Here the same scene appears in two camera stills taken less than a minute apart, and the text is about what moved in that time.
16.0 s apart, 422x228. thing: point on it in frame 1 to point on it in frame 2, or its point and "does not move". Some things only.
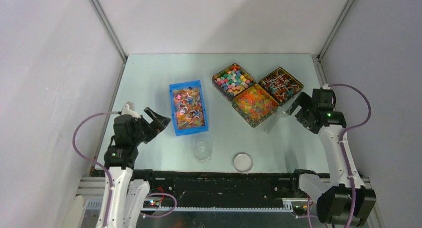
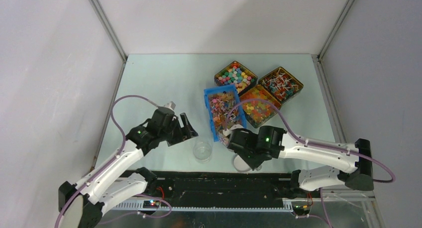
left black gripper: (159, 122) to (177, 139)
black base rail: (221, 183) does not move
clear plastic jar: (202, 149) does not move
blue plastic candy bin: (188, 106) to (237, 117)
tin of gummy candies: (255, 104) does not move
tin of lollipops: (280, 85) does not move
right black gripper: (304, 100) to (253, 164)
